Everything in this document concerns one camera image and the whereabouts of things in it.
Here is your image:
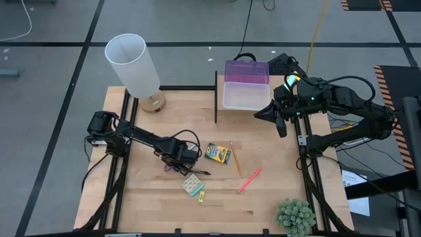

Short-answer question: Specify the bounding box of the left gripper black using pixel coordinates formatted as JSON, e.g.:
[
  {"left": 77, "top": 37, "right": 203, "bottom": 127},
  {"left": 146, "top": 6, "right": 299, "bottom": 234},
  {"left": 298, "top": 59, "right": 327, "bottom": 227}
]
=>
[{"left": 153, "top": 137, "right": 195, "bottom": 176}]

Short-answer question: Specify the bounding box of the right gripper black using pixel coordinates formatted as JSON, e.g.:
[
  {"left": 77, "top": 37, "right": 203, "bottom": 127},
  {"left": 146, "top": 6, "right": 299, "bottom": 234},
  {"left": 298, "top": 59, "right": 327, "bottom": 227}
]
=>
[{"left": 253, "top": 82, "right": 310, "bottom": 138}]

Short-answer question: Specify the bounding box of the yellow pencil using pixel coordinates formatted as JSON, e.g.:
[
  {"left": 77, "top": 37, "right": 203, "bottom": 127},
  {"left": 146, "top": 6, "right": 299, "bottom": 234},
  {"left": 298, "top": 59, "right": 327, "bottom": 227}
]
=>
[{"left": 229, "top": 140, "right": 243, "bottom": 179}]

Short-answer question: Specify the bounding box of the white shade wooden base lamp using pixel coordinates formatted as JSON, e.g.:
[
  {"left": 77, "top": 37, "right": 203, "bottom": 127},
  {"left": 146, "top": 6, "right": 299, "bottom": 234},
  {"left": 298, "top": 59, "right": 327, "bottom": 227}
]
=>
[{"left": 104, "top": 33, "right": 167, "bottom": 115}]

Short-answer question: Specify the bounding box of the black perforated case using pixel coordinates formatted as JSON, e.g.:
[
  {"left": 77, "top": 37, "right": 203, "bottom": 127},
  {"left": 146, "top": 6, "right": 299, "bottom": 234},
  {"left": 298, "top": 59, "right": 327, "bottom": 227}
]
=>
[{"left": 266, "top": 52, "right": 299, "bottom": 76}]

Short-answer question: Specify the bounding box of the black hanging cable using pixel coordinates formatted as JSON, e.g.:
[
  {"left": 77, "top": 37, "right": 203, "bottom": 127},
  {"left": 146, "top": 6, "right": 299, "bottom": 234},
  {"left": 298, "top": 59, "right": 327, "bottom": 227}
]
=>
[{"left": 232, "top": 0, "right": 258, "bottom": 63}]

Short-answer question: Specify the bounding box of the wooden shelf with black frame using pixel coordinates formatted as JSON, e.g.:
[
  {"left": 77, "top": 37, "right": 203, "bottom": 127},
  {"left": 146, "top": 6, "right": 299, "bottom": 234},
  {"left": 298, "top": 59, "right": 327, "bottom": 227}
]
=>
[{"left": 214, "top": 70, "right": 219, "bottom": 124}]

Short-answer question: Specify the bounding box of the green yellow crayon box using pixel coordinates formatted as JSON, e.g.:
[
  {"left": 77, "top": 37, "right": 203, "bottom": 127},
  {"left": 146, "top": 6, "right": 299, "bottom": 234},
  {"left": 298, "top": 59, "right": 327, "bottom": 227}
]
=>
[{"left": 204, "top": 142, "right": 232, "bottom": 165}]

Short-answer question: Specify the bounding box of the clear supply box purple lid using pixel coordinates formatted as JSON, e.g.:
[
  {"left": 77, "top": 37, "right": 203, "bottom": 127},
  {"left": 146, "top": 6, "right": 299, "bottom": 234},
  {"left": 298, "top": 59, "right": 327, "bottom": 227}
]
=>
[{"left": 222, "top": 59, "right": 272, "bottom": 112}]

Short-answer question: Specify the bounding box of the yellow hanging cable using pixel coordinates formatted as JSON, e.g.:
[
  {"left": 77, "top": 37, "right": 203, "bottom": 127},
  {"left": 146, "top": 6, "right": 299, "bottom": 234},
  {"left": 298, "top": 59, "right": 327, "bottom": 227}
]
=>
[{"left": 305, "top": 0, "right": 330, "bottom": 76}]

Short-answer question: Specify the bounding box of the teal sticky note pad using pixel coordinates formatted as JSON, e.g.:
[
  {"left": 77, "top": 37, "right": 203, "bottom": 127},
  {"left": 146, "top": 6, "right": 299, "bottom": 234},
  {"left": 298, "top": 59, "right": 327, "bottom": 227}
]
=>
[{"left": 181, "top": 173, "right": 205, "bottom": 198}]

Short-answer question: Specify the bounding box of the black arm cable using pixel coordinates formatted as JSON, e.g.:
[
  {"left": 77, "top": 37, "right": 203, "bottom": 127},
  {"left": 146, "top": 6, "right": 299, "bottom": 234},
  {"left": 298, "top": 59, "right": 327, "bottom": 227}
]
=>
[
  {"left": 295, "top": 74, "right": 376, "bottom": 99},
  {"left": 169, "top": 128, "right": 202, "bottom": 155}
]

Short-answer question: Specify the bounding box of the grey metal stand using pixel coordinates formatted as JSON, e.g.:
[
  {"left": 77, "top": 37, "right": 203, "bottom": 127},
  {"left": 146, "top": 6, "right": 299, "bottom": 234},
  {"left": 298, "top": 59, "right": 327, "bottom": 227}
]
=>
[{"left": 401, "top": 95, "right": 421, "bottom": 237}]

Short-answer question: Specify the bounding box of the white floor cable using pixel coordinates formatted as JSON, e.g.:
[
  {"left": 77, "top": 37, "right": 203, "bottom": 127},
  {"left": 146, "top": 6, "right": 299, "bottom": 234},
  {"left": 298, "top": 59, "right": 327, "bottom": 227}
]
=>
[{"left": 0, "top": 0, "right": 33, "bottom": 43}]

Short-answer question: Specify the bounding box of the small green object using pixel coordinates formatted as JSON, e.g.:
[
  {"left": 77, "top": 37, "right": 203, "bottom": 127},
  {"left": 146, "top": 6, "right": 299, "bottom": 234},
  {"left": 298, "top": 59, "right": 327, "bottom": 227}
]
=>
[{"left": 285, "top": 70, "right": 302, "bottom": 87}]

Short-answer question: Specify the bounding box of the black hazard striped mat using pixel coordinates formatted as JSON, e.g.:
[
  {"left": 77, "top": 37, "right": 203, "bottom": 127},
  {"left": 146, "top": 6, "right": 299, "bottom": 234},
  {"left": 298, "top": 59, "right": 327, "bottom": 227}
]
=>
[
  {"left": 340, "top": 0, "right": 421, "bottom": 13},
  {"left": 374, "top": 65, "right": 421, "bottom": 171}
]

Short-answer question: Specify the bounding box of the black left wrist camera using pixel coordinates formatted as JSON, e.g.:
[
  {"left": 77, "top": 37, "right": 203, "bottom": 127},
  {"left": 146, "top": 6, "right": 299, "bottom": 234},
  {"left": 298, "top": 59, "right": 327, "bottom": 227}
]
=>
[{"left": 181, "top": 147, "right": 201, "bottom": 165}]

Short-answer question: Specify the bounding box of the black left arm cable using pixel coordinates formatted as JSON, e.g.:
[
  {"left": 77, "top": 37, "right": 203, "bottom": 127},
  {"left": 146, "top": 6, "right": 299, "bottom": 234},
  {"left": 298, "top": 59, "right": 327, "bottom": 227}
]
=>
[{"left": 169, "top": 128, "right": 202, "bottom": 155}]

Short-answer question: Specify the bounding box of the white paper sheet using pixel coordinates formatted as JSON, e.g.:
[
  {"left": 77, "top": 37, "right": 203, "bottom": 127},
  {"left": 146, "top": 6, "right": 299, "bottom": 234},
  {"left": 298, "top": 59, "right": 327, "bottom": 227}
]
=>
[{"left": 341, "top": 169, "right": 371, "bottom": 217}]

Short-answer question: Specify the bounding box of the small green potted plant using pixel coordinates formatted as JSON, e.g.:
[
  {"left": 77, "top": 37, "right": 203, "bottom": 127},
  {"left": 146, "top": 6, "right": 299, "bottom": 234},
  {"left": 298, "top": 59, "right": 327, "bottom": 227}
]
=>
[{"left": 274, "top": 197, "right": 317, "bottom": 237}]

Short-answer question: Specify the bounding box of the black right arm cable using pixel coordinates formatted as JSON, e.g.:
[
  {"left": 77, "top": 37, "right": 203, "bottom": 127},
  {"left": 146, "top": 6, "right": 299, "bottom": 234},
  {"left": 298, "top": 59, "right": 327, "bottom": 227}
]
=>
[{"left": 295, "top": 74, "right": 376, "bottom": 99}]

